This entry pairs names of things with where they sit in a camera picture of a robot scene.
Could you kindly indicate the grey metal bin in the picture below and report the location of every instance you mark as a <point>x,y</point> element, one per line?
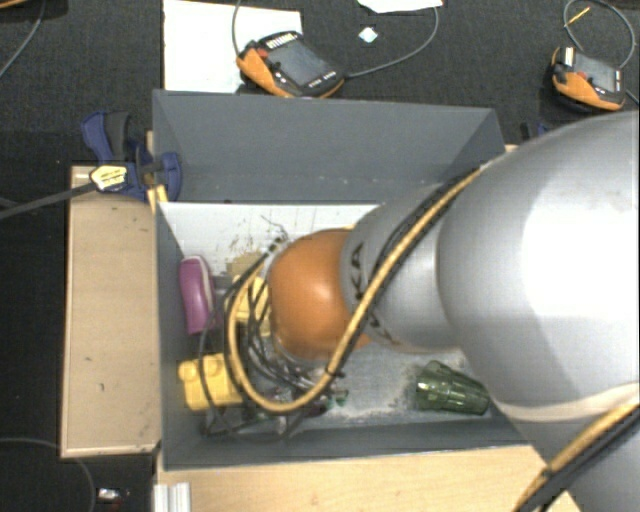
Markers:
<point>310,150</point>

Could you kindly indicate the purple sponge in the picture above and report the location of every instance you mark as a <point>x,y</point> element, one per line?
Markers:
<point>194,295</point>

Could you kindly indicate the pale wood board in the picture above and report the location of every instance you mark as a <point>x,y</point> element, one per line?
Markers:
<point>112,310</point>

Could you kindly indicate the pale yellow toy block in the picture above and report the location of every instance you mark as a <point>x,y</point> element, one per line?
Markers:
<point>257,300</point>

